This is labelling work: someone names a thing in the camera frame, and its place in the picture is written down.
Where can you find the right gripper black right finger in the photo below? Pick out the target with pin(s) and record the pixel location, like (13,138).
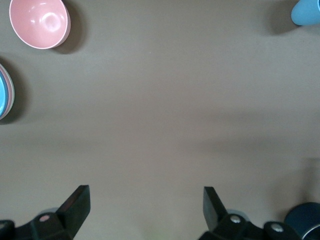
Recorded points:
(225,227)

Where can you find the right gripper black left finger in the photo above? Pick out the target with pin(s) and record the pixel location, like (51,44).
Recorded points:
(50,227)

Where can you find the pink plate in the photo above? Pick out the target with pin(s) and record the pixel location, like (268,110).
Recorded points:
(8,95)

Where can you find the dark blue saucepan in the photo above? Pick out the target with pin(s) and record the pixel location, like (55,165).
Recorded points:
(305,217)

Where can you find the beige plate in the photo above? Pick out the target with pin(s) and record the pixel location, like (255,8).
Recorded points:
(12,97)

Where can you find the brown table cover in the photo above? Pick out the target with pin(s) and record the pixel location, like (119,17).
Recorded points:
(160,100)

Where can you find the pink bowl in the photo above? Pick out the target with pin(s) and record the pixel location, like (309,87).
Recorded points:
(37,22)

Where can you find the blue cup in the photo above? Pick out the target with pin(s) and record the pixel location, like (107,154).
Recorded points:
(306,12)

